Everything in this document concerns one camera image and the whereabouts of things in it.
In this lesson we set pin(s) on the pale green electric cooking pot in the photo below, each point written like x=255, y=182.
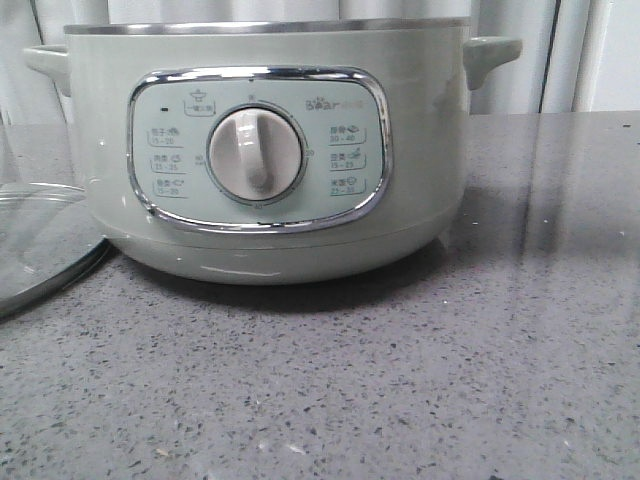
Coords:
x=266, y=153

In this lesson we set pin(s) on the glass pot lid steel rim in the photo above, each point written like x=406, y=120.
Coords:
x=48, y=241

